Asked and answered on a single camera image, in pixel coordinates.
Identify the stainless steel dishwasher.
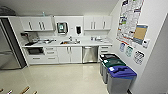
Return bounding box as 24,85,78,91
82,45,100,64

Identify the steel kitchen sink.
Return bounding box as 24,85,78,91
60,40,81,46

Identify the chrome sink faucet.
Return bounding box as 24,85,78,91
67,35,74,43

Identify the white base cabinet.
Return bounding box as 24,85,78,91
23,44,113,66

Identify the black soap dispenser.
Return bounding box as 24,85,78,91
75,25,82,36

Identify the steel paper towel dispenser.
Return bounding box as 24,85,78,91
56,21,68,35

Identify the grey bin green lid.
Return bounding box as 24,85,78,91
101,57,127,84

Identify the grey bin blue lid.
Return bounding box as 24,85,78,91
106,65,138,94

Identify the black built-in microwave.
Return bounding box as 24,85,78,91
25,46,45,57

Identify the teal bottle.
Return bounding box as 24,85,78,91
41,11,46,19

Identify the black tray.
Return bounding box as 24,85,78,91
24,41,36,47

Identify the stainless steel refrigerator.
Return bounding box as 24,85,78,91
0,17,28,71

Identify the white wall cabinet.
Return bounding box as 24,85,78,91
83,14,113,32
19,16,55,33

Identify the small blue wall sign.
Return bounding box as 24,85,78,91
118,42,127,54

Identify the small green wall sign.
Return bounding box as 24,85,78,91
125,45,135,58

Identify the large colourful wall poster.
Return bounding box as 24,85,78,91
115,0,145,46

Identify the small black white wall sign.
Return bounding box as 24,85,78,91
133,49,146,66

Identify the white wall thermostat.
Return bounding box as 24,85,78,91
142,38,151,50

